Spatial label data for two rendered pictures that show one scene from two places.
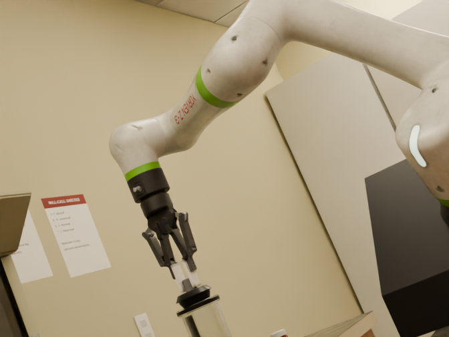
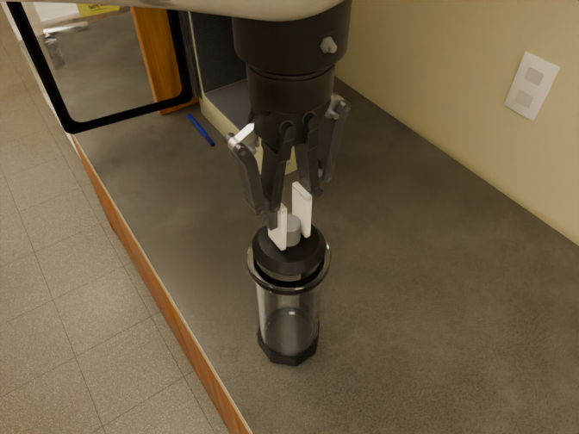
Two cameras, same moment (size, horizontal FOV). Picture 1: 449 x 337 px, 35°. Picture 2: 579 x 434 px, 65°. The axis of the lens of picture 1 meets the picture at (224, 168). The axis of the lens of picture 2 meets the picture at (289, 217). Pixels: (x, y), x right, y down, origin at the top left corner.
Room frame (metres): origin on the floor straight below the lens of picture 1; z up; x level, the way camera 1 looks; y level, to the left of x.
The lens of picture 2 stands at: (1.87, -0.12, 1.62)
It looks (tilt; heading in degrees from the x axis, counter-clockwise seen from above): 48 degrees down; 119
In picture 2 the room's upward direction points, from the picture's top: straight up
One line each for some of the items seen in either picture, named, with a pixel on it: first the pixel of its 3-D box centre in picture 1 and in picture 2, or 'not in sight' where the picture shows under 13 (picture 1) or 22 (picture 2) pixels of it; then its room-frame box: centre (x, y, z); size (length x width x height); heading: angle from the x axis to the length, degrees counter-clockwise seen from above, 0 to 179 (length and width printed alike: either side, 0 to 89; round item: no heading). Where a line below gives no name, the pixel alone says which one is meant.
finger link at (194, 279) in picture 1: (191, 272); (277, 222); (1.69, 0.17, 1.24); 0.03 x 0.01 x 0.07; 153
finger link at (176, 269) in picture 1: (180, 277); (301, 210); (1.71, 0.20, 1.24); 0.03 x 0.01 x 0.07; 153
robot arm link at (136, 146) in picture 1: (136, 149); not in sight; (1.70, 0.18, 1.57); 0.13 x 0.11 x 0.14; 116
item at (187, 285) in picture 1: (192, 291); (289, 239); (1.70, 0.19, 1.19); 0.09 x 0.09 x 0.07
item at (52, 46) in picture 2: not in sight; (55, 53); (1.06, 0.39, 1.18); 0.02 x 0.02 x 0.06; 56
